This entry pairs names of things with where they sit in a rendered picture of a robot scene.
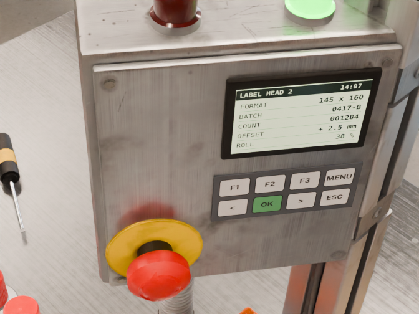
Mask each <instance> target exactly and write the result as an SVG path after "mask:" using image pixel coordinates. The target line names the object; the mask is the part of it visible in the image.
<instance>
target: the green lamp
mask: <svg viewBox="0 0 419 314"><path fill-rule="evenodd" d="M334 12H335V2H334V1H333V0H285V5H284V13H285V15H286V17H287V18H288V19H289V20H290V21H292V22H294V23H296V24H298V25H301V26H306V27H319V26H323V25H326V24H328V23H329V22H330V21H331V20H333V17H334Z"/></svg>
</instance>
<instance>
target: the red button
mask: <svg viewBox="0 0 419 314"><path fill-rule="evenodd" d="M126 276H127V285H128V289H129V290H130V292H131V293H132V294H134V295H135V296H137V297H140V298H142V299H145V300H149V301H153V302H160V301H164V300H168V299H171V298H173V297H175V296H176V295H178V294H179V293H180V292H181V291H183V290H184V289H185V288H186V287H187V286H188V284H189V282H190V280H191V274H190V268H189V264H188V262H187V260H186V259H185V258H184V257H183V256H182V255H180V254H178V253H176V252H173V248H172V246H171V245H170V244H169V243H167V242H165V241H161V240H154V241H150V242H147V243H145V244H143V245H142V246H141V247H140V248H139V249H138V251H137V258H136V259H135V260H133V261H132V263H131V264H130V265H129V267H128V269H127V274H126Z"/></svg>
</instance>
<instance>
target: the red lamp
mask: <svg viewBox="0 0 419 314"><path fill-rule="evenodd" d="M200 24H201V10H200V8H199V7H198V0H153V6H152V7H151V8H150V25H151V26H152V27H153V29H154V30H156V31H157V32H159V33H161V34H164V35H167V36H185V35H188V34H191V33H193V32H194V31H196V30H197V29H198V28H199V26H200Z"/></svg>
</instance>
